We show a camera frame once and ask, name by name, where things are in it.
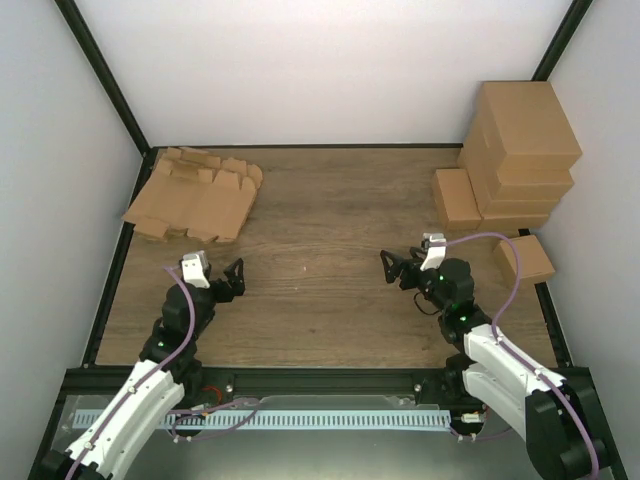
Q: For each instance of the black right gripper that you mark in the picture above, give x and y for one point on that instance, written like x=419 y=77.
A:
x=399 y=263

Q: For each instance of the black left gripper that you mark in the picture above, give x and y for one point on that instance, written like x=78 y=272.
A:
x=238 y=285

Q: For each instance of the cardboard box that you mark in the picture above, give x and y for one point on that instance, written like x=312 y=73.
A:
x=168 y=207

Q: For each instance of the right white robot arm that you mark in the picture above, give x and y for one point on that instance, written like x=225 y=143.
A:
x=559 y=419

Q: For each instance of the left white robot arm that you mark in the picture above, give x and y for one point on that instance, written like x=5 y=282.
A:
x=165 y=374

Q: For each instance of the small folded box left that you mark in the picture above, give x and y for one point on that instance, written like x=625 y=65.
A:
x=455 y=202

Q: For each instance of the small folded box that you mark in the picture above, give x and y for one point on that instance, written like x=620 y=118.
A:
x=455 y=202
x=535 y=265

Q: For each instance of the small folded box front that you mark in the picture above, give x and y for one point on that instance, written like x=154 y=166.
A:
x=535 y=265

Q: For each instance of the top large folded box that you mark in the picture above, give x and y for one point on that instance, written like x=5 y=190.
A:
x=525 y=126

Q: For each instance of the flat cardboard blank stack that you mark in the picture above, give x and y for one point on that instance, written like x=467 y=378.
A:
x=203 y=167

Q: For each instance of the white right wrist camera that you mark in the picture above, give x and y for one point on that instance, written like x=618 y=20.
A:
x=434 y=247

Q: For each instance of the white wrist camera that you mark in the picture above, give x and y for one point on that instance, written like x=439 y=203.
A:
x=195 y=269
x=434 y=247

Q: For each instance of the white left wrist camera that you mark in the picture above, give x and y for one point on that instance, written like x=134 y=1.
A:
x=195 y=269

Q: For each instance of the black aluminium frame rail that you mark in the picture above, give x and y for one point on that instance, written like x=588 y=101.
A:
x=427 y=384

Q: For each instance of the light blue slotted cable duct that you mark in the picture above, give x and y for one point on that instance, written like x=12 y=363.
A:
x=401 y=420

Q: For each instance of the left black frame post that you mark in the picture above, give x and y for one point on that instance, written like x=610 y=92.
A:
x=91 y=50

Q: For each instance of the black frame post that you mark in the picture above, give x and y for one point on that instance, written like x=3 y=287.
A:
x=567 y=28
x=91 y=50

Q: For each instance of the right black frame post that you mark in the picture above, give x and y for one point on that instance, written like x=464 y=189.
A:
x=567 y=28

